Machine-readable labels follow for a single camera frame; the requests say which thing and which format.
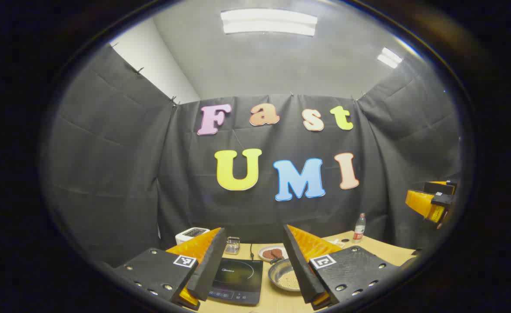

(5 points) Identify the clear water bottle red label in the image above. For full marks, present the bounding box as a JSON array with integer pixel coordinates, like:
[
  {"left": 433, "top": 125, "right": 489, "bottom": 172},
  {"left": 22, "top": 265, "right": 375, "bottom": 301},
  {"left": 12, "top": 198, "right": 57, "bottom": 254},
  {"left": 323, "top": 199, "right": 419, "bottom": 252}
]
[{"left": 353, "top": 213, "right": 367, "bottom": 243}]

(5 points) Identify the steel pot with black handle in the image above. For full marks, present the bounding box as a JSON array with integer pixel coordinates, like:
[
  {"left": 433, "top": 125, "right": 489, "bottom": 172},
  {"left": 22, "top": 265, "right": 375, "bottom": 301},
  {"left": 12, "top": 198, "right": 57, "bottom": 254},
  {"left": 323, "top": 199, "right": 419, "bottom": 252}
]
[{"left": 268, "top": 257, "right": 302, "bottom": 292}]

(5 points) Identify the black backdrop cloth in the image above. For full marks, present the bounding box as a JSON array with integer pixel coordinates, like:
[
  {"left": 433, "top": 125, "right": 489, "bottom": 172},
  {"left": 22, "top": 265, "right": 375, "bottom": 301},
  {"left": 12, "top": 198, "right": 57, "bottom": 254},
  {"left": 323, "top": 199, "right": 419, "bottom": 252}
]
[{"left": 43, "top": 43, "right": 462, "bottom": 268}]

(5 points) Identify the pile of yellow soybeans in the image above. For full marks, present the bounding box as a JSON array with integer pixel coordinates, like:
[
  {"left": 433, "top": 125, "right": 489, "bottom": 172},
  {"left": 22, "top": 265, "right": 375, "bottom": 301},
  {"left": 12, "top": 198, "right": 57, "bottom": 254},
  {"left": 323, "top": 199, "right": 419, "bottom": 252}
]
[{"left": 277, "top": 272, "right": 300, "bottom": 291}]

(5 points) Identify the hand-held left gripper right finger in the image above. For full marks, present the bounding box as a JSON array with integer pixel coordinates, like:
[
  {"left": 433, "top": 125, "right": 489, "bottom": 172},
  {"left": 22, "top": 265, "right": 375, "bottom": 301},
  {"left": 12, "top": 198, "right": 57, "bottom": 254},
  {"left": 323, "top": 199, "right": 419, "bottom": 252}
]
[{"left": 282, "top": 224, "right": 402, "bottom": 311}]

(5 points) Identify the white oval plate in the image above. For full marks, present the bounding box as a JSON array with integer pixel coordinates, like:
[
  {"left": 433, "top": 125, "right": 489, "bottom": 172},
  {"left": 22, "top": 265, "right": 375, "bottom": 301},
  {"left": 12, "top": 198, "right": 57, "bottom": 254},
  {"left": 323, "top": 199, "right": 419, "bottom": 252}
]
[{"left": 258, "top": 246, "right": 289, "bottom": 262}]

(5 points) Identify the black induction cooktop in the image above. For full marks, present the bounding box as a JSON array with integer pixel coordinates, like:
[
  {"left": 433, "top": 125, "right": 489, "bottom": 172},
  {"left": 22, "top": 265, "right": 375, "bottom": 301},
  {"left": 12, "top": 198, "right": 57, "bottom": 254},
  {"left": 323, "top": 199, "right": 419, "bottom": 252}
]
[{"left": 208, "top": 257, "right": 264, "bottom": 306}]

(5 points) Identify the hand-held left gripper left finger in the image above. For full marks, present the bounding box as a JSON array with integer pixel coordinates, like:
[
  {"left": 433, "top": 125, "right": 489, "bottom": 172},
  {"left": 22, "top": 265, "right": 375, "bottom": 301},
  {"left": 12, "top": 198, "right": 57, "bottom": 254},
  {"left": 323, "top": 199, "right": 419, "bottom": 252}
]
[{"left": 113, "top": 227, "right": 228, "bottom": 311}]

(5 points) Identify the long ceiling light panel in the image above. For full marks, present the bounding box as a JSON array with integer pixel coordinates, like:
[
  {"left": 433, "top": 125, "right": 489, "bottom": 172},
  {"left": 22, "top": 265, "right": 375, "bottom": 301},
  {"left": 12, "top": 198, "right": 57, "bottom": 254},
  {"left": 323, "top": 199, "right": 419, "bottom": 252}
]
[{"left": 220, "top": 9, "right": 318, "bottom": 37}]

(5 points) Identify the white toaster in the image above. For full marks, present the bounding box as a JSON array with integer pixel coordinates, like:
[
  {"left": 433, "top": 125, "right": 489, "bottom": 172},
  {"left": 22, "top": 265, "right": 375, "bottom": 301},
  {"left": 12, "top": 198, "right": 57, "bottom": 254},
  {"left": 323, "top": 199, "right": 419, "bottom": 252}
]
[{"left": 175, "top": 227, "right": 210, "bottom": 245}]

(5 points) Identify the small ceiling light panel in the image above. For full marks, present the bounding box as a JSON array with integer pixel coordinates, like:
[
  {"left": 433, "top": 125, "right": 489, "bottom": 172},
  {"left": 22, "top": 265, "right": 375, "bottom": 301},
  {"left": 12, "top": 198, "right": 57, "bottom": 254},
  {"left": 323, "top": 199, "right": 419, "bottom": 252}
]
[{"left": 377, "top": 47, "right": 404, "bottom": 69}]

